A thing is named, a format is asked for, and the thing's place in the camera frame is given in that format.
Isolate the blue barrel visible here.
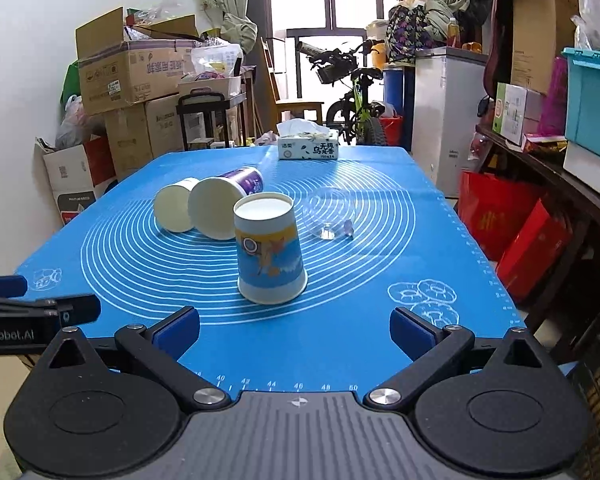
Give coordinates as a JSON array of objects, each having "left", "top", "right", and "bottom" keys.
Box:
[{"left": 382, "top": 66, "right": 417, "bottom": 152}]

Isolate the black utility cart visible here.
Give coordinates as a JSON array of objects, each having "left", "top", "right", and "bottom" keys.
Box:
[{"left": 175, "top": 90, "right": 249, "bottom": 152}]

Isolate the green white carton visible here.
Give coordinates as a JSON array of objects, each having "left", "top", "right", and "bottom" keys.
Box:
[{"left": 492, "top": 82, "right": 544, "bottom": 147}]

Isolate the white red cardboard box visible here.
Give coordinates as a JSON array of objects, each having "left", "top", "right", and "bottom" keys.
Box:
[{"left": 35, "top": 134, "right": 117, "bottom": 227}]

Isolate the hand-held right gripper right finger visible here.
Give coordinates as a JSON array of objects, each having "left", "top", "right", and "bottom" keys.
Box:
[{"left": 362, "top": 306, "right": 563, "bottom": 410}]

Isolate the teal storage bin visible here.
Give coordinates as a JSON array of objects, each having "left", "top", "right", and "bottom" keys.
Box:
[{"left": 560, "top": 47, "right": 600, "bottom": 154}]

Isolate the purple printed paper cup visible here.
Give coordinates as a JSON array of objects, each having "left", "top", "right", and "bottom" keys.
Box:
[{"left": 187, "top": 166, "right": 265, "bottom": 241}]

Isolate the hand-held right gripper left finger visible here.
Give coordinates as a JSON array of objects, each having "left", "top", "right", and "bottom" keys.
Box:
[{"left": 39, "top": 306, "right": 232, "bottom": 414}]

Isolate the tall brown cardboard box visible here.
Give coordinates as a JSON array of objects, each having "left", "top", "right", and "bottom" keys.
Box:
[{"left": 509, "top": 0, "right": 581, "bottom": 96}]

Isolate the dark red instrument bag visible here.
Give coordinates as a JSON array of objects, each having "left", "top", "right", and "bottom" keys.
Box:
[{"left": 482, "top": 0, "right": 517, "bottom": 102}]

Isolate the large open cardboard box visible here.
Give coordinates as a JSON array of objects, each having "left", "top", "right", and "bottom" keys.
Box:
[{"left": 75, "top": 7, "right": 202, "bottom": 116}]

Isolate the blue yellow printed paper cup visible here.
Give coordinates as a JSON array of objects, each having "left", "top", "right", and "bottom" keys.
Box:
[{"left": 232, "top": 191, "right": 309, "bottom": 306}]

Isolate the clear plastic cup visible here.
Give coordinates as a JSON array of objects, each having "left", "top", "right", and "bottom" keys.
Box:
[{"left": 302, "top": 186, "right": 356, "bottom": 240}]

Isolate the dark wooden side table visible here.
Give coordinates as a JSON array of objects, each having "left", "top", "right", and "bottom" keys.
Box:
[{"left": 472, "top": 124, "right": 600, "bottom": 352}]

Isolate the wooden chair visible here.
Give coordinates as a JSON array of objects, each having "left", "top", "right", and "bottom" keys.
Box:
[{"left": 259, "top": 36, "right": 326, "bottom": 130}]

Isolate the green black bicycle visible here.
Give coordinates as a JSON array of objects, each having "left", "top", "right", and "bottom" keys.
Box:
[{"left": 295, "top": 38, "right": 387, "bottom": 147}]

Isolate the red bucket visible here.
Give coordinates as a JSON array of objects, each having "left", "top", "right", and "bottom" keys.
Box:
[{"left": 377, "top": 115, "right": 404, "bottom": 147}]

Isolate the floral cloth bundle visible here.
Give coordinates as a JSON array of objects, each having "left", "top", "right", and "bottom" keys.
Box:
[{"left": 385, "top": 4, "right": 440, "bottom": 66}]

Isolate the clear plastic storage tub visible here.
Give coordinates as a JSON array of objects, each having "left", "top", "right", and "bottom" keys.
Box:
[{"left": 177, "top": 74, "right": 244, "bottom": 99}]

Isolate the blue silicone baking mat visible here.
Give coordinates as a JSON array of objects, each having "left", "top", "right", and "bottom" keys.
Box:
[{"left": 12, "top": 144, "right": 527, "bottom": 407}]

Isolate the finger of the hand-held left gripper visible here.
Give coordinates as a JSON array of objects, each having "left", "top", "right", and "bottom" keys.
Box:
[
  {"left": 0, "top": 275, "right": 29, "bottom": 299},
  {"left": 0, "top": 293, "right": 102, "bottom": 326}
]

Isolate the magenta bag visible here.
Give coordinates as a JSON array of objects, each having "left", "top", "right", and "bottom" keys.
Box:
[{"left": 537, "top": 56, "right": 569, "bottom": 137}]

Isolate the yellow lidded container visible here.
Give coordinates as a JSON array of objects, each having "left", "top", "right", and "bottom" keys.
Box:
[{"left": 366, "top": 18, "right": 389, "bottom": 69}]

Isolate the plain white paper cup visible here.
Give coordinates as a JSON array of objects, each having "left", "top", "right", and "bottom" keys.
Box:
[{"left": 153, "top": 177, "right": 201, "bottom": 234}]

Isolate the red gift bag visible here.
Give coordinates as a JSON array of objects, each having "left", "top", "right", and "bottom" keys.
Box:
[
  {"left": 457, "top": 170, "right": 547, "bottom": 262},
  {"left": 495, "top": 198, "right": 574, "bottom": 304}
]

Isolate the translucent plastic bag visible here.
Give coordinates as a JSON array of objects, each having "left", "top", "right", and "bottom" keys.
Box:
[{"left": 55, "top": 94, "right": 106, "bottom": 151}]

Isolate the white chest freezer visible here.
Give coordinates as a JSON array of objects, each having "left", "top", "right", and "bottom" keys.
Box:
[{"left": 410, "top": 46, "right": 489, "bottom": 200}]

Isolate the white tissue box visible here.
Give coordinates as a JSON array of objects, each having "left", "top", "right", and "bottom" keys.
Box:
[{"left": 276, "top": 118, "right": 341, "bottom": 161}]

